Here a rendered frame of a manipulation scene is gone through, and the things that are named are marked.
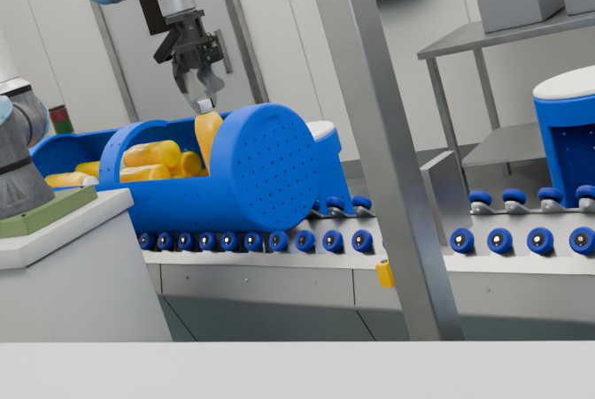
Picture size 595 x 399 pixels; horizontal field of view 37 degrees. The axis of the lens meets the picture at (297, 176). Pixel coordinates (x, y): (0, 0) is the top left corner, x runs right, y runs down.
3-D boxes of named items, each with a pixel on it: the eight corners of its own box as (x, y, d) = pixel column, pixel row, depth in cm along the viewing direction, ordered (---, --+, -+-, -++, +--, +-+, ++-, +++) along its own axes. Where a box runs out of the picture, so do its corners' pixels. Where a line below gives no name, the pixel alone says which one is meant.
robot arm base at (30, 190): (22, 215, 175) (3, 168, 174) (-32, 226, 182) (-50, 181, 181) (69, 190, 189) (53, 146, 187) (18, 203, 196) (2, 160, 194)
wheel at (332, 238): (339, 228, 175) (345, 231, 177) (322, 228, 178) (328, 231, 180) (336, 250, 174) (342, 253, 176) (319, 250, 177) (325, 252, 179)
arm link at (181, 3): (150, 1, 187) (178, -7, 192) (157, 22, 188) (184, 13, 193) (173, -6, 182) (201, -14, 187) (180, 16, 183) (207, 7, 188)
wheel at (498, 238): (509, 226, 150) (515, 228, 151) (486, 226, 153) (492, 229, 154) (506, 252, 149) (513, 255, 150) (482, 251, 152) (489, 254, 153)
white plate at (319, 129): (295, 148, 236) (296, 152, 236) (351, 116, 256) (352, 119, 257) (221, 157, 254) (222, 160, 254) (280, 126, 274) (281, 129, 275)
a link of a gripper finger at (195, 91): (203, 113, 187) (196, 69, 186) (185, 116, 191) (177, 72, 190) (214, 111, 189) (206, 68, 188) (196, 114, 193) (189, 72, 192)
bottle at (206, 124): (230, 190, 193) (204, 108, 189) (206, 193, 197) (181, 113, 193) (249, 179, 199) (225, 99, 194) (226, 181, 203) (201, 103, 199)
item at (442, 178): (447, 246, 166) (427, 168, 162) (429, 246, 169) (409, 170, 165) (474, 225, 173) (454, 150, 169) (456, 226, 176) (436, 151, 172)
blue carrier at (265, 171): (251, 252, 187) (215, 122, 181) (31, 249, 246) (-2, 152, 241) (334, 206, 207) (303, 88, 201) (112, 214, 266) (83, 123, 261)
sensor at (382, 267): (392, 288, 162) (386, 264, 161) (380, 287, 164) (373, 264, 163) (415, 270, 167) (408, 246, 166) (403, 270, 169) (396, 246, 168)
